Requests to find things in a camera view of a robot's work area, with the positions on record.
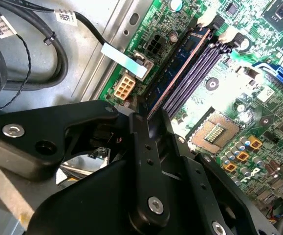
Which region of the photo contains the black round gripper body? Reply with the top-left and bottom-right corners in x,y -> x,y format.
27,156 -> 207,235

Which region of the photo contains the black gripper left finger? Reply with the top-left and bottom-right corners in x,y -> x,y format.
0,99 -> 171,228

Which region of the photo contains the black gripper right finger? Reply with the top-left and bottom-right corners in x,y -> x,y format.
153,107 -> 263,235

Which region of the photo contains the blue RAM stick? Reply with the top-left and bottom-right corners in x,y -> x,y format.
145,27 -> 212,121

